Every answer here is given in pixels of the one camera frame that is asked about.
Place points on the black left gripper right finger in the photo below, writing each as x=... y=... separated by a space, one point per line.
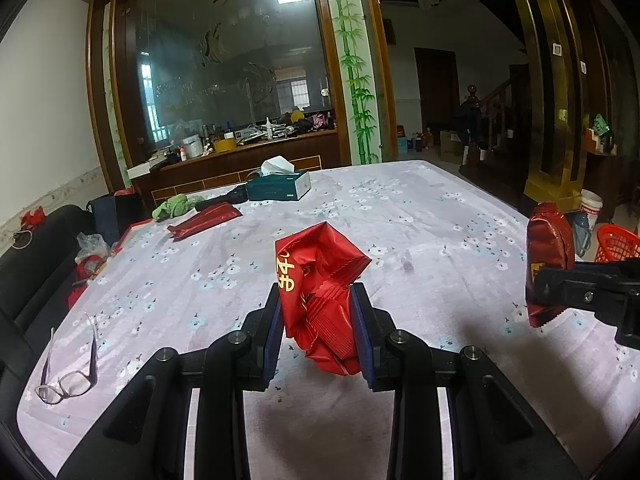
x=371 y=327

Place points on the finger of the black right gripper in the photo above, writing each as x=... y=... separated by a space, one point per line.
x=609 y=290

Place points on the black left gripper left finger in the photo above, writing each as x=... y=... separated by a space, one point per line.
x=265 y=327

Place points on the dark red snack packet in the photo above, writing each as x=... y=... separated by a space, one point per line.
x=549 y=244

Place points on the red foil wrapper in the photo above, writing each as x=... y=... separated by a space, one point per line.
x=314 y=269

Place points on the red plastic mesh basket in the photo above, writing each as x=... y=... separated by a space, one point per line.
x=616 y=244

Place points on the white plastic bucket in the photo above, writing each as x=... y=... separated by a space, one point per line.
x=591 y=204

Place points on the purple floral bed sheet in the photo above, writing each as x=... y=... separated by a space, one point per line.
x=446 y=260

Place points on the flat dark red packet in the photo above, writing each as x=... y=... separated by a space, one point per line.
x=208 y=218

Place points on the teal tissue box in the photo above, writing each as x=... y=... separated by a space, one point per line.
x=277 y=180

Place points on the green cloth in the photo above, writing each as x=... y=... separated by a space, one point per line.
x=175 y=206

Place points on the wooden counter cabinet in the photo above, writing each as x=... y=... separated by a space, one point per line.
x=325 y=149

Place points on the eyeglasses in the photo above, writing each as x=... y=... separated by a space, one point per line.
x=75 y=379

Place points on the black sofa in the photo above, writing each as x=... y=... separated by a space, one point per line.
x=35 y=283

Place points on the bamboo painted pillar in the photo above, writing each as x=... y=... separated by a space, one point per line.
x=354 y=59

